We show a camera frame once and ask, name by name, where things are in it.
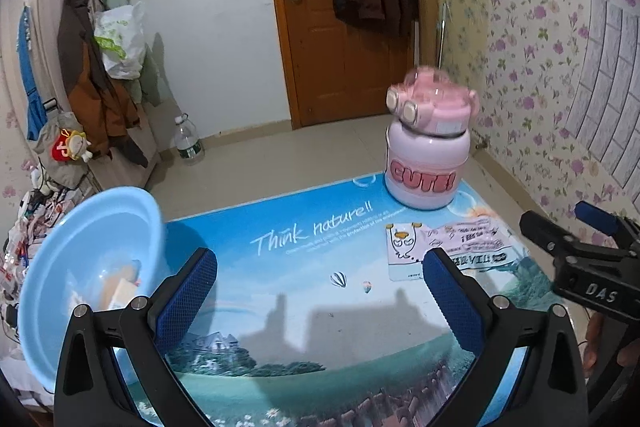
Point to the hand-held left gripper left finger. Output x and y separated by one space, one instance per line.
185 302

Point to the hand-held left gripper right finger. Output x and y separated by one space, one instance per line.
450 302

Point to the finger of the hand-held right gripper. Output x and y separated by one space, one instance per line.
542 229
597 214

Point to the white yellow tissue pack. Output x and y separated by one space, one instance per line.
124 296

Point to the blue plastic basin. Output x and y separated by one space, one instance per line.
75 247

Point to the person's right hand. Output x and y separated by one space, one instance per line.
595 342

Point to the flat printed packet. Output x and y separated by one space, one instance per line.
450 237

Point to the picture printed table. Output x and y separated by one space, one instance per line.
300 287

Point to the pink water bottle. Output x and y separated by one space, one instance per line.
425 167

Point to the clear plastic water bottle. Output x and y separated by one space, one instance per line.
189 144

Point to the grey cloth bag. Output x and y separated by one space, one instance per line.
65 174

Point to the pile of small packets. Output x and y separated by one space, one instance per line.
25 217

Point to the red plush toy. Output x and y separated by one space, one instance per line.
67 147

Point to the brown two-tone jacket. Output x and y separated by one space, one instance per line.
90 107

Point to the white green plastic bag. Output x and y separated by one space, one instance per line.
120 42

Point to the brown wooden door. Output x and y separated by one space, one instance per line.
320 57

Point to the grey brick wall sticker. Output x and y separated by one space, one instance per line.
610 97

